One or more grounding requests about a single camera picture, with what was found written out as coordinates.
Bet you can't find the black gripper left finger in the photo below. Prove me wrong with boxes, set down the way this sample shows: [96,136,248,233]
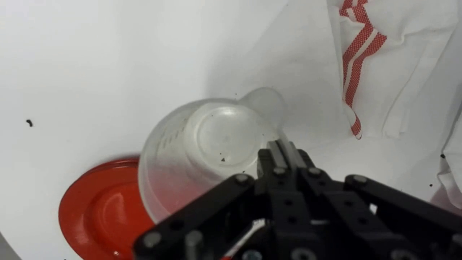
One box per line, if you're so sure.
[132,174,264,260]

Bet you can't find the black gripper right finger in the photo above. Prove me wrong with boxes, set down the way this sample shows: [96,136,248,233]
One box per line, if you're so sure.
[258,141,462,260]

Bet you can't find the clear plastic measuring jar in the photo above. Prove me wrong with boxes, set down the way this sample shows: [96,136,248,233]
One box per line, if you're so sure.
[138,87,285,223]

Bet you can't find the red plate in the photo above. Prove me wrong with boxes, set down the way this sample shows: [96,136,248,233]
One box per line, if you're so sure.
[57,156,152,260]

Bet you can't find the white towel red stripes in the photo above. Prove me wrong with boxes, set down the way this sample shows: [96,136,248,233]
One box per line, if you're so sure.
[210,0,462,214]

